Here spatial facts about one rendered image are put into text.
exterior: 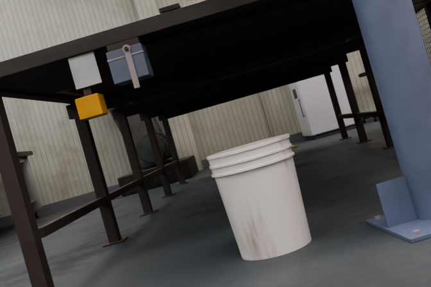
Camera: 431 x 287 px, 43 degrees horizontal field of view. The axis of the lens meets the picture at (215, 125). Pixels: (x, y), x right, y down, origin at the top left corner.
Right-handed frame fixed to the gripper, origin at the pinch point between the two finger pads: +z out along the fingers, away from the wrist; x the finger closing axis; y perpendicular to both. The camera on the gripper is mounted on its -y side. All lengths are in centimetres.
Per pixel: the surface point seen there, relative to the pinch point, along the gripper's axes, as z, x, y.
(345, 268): 96, -86, 22
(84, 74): 25, -29, -49
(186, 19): 13.7, -30.6, -7.5
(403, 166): 78, -59, 50
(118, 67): 25, -32, -35
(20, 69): 18, -29, -72
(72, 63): 20, -29, -52
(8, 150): 46, -29, -83
